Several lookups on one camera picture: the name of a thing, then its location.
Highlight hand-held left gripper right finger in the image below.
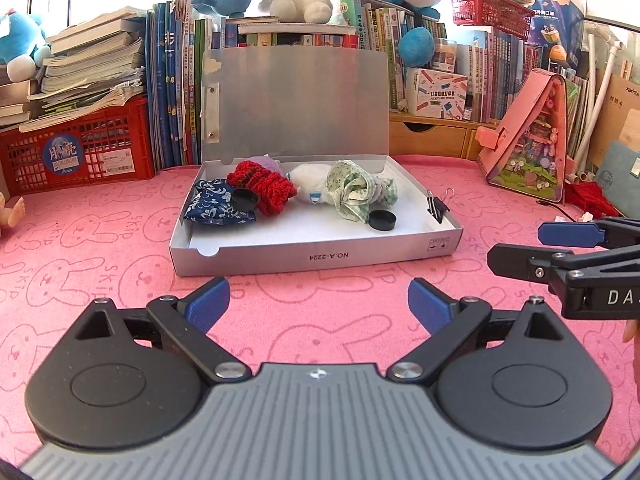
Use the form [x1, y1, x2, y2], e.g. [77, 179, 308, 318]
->
[386, 277, 566, 382]

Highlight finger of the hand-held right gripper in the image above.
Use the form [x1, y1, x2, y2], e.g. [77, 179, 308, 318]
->
[487, 242, 577, 282]
[537, 216, 640, 249]

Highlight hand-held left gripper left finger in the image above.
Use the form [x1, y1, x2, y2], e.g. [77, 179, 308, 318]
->
[74, 276, 252, 382]

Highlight black round cap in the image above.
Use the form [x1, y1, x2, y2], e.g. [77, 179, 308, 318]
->
[230, 187, 260, 214]
[368, 210, 399, 233]

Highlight blue floral fabric pouch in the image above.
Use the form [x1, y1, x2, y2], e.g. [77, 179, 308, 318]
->
[182, 178, 259, 227]

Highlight red knitted item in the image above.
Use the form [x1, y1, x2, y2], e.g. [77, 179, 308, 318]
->
[226, 160, 299, 219]

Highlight green floral fabric pouch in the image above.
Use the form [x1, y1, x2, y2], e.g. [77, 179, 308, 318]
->
[326, 160, 400, 226]

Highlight purple plush toy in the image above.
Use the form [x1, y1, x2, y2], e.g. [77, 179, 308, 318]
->
[248, 155, 292, 179]

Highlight silver file box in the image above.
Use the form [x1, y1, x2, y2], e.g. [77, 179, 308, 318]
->
[168, 46, 463, 278]

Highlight red yarn bundle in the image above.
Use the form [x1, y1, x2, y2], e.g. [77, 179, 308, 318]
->
[570, 180, 622, 219]

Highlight pink house-shaped bag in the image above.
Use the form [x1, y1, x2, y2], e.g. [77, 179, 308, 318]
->
[475, 67, 582, 206]

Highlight black binder clip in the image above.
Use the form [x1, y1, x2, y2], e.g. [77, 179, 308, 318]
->
[426, 187, 455, 224]

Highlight pink rabbit-print towel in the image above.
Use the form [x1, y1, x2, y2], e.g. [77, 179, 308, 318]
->
[0, 152, 640, 467]

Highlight brown cardboard sheet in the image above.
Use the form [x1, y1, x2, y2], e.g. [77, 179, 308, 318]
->
[586, 72, 640, 212]

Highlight white plastic pipes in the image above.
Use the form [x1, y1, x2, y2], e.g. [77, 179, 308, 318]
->
[569, 24, 627, 172]

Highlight wooden drawer organizer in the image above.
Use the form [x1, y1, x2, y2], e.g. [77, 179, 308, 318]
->
[388, 111, 502, 162]

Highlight row of colourful books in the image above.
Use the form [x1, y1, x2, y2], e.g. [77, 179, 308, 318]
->
[344, 0, 593, 124]

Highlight red plastic crate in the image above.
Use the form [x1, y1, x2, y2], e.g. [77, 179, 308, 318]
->
[0, 97, 157, 197]

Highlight white printed carton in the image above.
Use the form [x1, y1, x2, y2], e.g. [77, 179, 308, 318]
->
[404, 66, 469, 122]

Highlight blue printed box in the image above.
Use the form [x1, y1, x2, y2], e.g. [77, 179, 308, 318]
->
[525, 0, 587, 74]

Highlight small plastic doll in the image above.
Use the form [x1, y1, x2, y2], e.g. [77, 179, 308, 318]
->
[0, 195, 27, 239]

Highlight red plastic basket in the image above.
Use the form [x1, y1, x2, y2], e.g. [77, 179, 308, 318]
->
[450, 0, 537, 41]

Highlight stack of magazines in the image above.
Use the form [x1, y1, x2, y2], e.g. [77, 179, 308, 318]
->
[0, 6, 149, 134]

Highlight row of small books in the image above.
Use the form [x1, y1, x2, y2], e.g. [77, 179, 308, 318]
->
[225, 15, 362, 52]

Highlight blue cat plush toy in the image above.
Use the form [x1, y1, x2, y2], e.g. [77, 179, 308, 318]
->
[0, 9, 52, 81]

